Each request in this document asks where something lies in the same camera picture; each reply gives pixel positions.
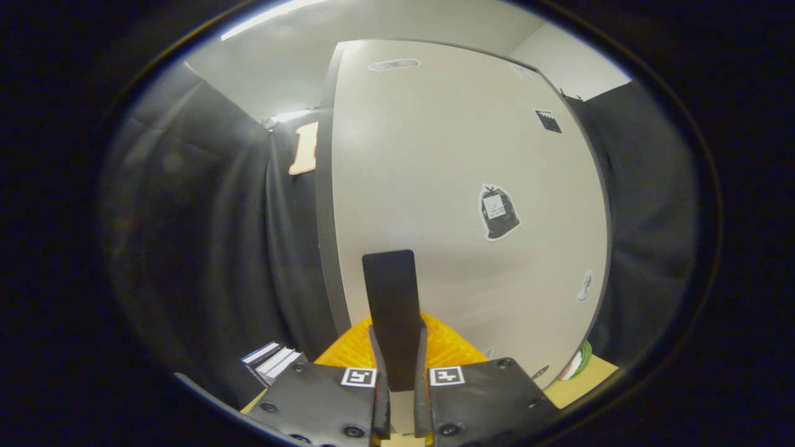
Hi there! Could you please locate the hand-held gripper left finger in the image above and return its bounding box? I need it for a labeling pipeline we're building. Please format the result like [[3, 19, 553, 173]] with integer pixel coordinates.
[[245, 317, 392, 447]]

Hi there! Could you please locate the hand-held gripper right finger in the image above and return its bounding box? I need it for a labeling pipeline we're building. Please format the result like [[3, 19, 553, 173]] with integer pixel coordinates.
[[413, 314, 563, 447]]

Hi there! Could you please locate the black door handle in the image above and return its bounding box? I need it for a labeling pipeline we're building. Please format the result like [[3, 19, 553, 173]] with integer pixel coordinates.
[[362, 250, 427, 392]]

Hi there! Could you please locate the grey picture cover book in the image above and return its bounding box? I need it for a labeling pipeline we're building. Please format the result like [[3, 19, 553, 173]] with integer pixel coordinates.
[[256, 348, 309, 387]]

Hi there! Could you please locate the blue cover book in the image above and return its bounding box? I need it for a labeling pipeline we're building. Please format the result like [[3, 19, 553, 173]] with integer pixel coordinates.
[[242, 341, 281, 367]]

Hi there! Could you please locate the black backdrop cloth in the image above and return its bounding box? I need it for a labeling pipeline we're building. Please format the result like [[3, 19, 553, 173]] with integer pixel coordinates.
[[561, 81, 701, 368], [101, 62, 337, 410]]

